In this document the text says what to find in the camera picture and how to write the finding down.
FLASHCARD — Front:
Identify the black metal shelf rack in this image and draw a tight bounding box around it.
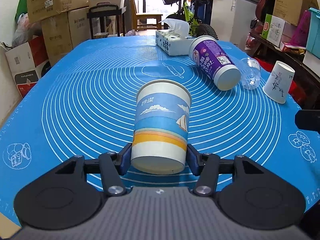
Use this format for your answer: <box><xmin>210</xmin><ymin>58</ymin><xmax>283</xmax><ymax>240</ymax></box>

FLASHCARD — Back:
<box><xmin>87</xmin><ymin>4</ymin><xmax>126</xmax><ymax>40</ymax></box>

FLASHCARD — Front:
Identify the white blue tissue box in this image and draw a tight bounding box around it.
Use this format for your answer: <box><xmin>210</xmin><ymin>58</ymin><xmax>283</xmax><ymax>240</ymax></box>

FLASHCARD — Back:
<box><xmin>155</xmin><ymin>18</ymin><xmax>194</xmax><ymax>56</ymax></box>

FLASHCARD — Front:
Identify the clear plastic cup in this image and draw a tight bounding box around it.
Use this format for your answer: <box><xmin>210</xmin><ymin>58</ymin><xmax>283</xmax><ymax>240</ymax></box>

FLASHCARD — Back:
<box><xmin>236</xmin><ymin>57</ymin><xmax>261</xmax><ymax>90</ymax></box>

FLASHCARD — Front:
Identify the blue silicone baking mat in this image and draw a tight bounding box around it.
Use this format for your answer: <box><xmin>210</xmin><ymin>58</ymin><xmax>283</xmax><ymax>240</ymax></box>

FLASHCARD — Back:
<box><xmin>1</xmin><ymin>36</ymin><xmax>319</xmax><ymax>223</ymax></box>

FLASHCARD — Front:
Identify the purple white paper cup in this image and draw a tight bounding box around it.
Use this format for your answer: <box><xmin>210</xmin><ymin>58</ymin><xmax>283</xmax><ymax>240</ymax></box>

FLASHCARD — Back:
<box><xmin>189</xmin><ymin>35</ymin><xmax>241</xmax><ymax>91</ymax></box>

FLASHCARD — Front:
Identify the white chest freezer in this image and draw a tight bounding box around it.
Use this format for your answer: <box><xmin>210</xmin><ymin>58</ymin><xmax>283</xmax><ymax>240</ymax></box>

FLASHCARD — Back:
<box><xmin>210</xmin><ymin>0</ymin><xmax>259</xmax><ymax>50</ymax></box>

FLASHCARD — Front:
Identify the green white carton box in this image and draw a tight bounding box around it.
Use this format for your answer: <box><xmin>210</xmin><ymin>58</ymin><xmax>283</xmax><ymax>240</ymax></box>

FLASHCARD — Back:
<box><xmin>261</xmin><ymin>14</ymin><xmax>286</xmax><ymax>47</ymax></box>

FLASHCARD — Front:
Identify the lower brown cardboard box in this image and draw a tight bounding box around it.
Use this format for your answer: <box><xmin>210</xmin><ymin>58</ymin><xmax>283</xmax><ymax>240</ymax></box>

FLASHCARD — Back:
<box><xmin>41</xmin><ymin>7</ymin><xmax>91</xmax><ymax>66</ymax></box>

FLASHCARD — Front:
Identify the white paper cup floral print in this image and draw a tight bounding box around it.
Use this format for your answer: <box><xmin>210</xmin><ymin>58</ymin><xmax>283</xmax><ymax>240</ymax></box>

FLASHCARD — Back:
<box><xmin>263</xmin><ymin>61</ymin><xmax>295</xmax><ymax>104</ymax></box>

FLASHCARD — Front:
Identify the wooden chair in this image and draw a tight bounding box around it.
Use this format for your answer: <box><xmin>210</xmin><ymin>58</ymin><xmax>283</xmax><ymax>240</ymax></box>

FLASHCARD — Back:
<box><xmin>129</xmin><ymin>0</ymin><xmax>162</xmax><ymax>31</ymax></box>

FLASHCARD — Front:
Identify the blue white paper cup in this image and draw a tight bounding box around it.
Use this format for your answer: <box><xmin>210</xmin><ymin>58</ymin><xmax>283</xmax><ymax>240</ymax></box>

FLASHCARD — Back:
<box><xmin>131</xmin><ymin>79</ymin><xmax>192</xmax><ymax>175</ymax></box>

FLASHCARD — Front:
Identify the red white cardboard box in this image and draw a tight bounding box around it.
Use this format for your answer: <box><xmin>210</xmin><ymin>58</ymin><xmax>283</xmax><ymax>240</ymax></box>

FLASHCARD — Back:
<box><xmin>5</xmin><ymin>36</ymin><xmax>51</xmax><ymax>98</ymax></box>

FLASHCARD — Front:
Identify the green black bicycle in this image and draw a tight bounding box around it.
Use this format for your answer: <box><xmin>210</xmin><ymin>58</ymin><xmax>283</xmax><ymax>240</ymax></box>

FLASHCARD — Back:
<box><xmin>163</xmin><ymin>0</ymin><xmax>219</xmax><ymax>40</ymax></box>

